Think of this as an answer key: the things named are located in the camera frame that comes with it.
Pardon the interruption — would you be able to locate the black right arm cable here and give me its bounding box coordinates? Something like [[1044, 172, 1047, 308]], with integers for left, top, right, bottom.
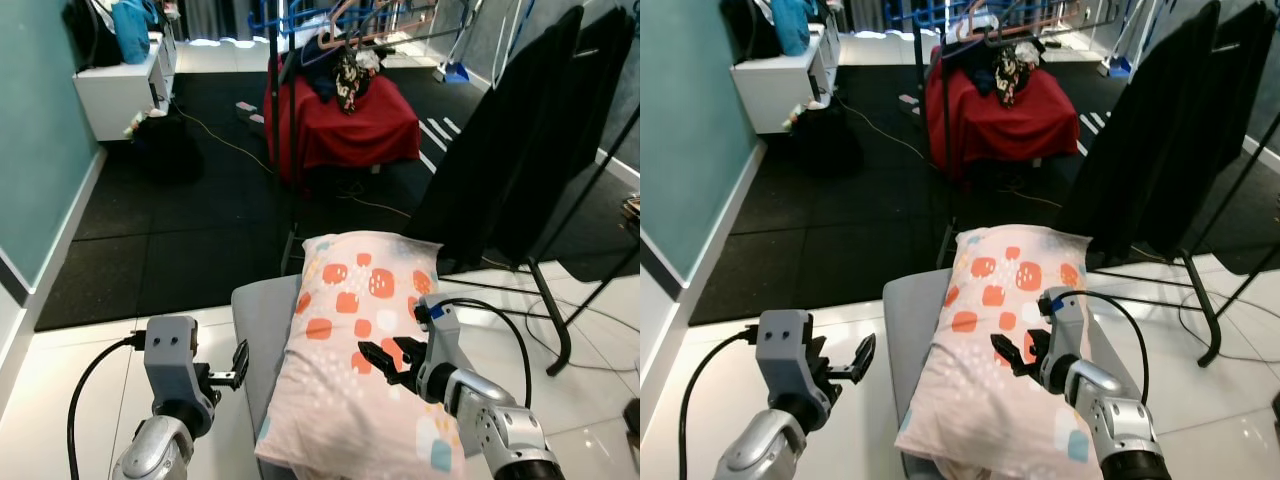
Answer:
[[1058, 288, 1153, 404], [432, 296, 534, 409]]

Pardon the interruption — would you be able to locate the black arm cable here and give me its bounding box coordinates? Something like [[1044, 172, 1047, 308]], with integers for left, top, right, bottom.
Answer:
[[67, 335, 148, 480], [1058, 288, 1153, 404], [432, 296, 534, 409], [679, 328, 759, 480]]

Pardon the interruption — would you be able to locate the black metal clothes rack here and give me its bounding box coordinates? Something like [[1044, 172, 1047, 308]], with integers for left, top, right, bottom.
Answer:
[[910, 0, 1280, 366], [265, 0, 641, 376]]

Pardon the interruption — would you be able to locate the pink pillow with orange spots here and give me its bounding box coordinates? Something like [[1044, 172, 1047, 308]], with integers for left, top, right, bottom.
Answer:
[[893, 224, 1101, 480], [255, 230, 471, 480]]

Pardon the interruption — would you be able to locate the blue plastic hanger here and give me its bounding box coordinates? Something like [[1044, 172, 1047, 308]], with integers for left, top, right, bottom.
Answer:
[[250, 0, 333, 33], [885, 0, 973, 31]]

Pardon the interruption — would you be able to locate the black hanging garment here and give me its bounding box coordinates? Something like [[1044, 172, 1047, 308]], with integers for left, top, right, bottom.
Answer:
[[490, 8, 639, 267], [1055, 0, 1223, 265], [405, 5, 586, 273], [1135, 3, 1280, 261]]

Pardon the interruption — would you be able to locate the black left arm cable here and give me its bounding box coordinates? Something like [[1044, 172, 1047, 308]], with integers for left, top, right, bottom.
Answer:
[[67, 335, 148, 480], [679, 328, 759, 480]]

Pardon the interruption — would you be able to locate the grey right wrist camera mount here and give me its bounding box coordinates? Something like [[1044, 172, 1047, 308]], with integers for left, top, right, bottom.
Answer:
[[1040, 288, 1089, 393], [414, 300, 463, 403]]

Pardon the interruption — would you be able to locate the pile of dark clothes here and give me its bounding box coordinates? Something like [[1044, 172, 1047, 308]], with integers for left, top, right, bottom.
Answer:
[[298, 35, 383, 113], [960, 30, 1046, 109]]

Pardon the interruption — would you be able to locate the black floor bag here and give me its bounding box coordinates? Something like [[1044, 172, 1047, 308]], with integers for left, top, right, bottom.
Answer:
[[130, 112, 206, 187], [790, 100, 867, 181]]

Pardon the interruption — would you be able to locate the pink plastic hanger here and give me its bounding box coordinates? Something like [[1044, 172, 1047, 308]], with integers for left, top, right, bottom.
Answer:
[[318, 0, 441, 51]]

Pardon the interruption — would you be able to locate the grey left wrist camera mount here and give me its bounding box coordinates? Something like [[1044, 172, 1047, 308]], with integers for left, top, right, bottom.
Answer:
[[756, 309, 833, 406], [143, 316, 215, 409]]

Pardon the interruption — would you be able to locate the blue bag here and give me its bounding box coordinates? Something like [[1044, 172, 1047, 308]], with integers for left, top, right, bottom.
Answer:
[[770, 0, 821, 57], [112, 0, 161, 64]]

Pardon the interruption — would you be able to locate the black bag on cabinet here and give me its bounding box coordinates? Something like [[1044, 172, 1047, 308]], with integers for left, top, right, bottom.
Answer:
[[62, 0, 121, 71], [720, 0, 786, 59]]

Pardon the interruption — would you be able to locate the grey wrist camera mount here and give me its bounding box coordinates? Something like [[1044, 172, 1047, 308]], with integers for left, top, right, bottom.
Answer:
[[143, 316, 215, 409], [1040, 288, 1089, 393], [414, 300, 463, 403], [756, 309, 833, 406]]

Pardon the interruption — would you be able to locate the white cabinet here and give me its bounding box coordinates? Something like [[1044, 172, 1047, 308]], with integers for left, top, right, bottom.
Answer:
[[730, 20, 841, 135], [73, 30, 179, 142]]

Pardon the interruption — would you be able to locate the blue broom with white handle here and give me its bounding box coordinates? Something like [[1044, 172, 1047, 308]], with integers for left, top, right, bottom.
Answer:
[[1098, 0, 1161, 79], [433, 0, 483, 84]]

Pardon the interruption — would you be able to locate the red cloth covered table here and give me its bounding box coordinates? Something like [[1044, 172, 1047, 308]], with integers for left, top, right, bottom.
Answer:
[[924, 58, 1082, 182], [264, 65, 422, 187]]

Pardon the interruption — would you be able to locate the black rubber floor mat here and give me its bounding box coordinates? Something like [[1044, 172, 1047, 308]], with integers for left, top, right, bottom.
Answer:
[[690, 62, 1280, 326], [35, 68, 641, 333]]

